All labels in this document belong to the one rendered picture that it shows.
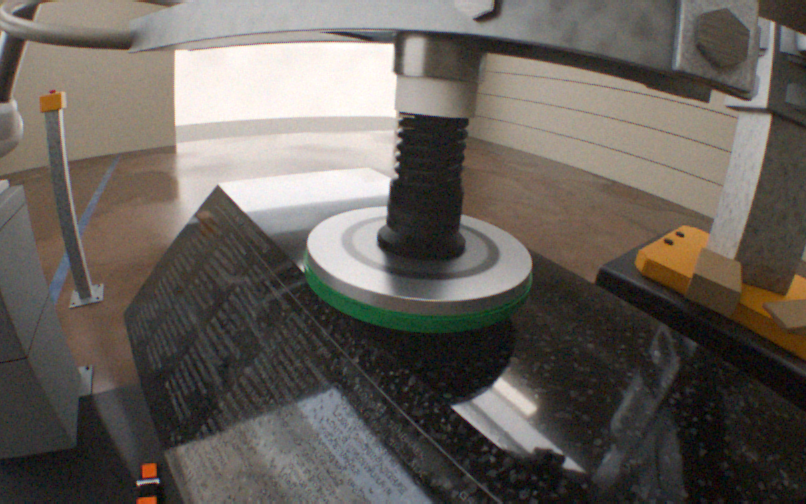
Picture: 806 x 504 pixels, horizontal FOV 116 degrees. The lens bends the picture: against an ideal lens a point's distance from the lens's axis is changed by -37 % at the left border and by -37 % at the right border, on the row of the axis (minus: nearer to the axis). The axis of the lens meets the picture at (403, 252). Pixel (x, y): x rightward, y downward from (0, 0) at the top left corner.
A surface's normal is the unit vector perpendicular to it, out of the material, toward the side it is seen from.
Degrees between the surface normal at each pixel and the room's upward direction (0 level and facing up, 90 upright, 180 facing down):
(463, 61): 90
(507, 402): 0
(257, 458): 45
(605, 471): 0
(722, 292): 90
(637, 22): 90
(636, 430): 0
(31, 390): 90
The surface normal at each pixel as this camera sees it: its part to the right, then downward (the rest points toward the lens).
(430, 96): -0.19, 0.39
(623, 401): 0.08, -0.91
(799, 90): -0.74, 0.22
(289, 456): -0.50, -0.51
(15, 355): 0.55, 0.39
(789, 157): -0.40, 0.35
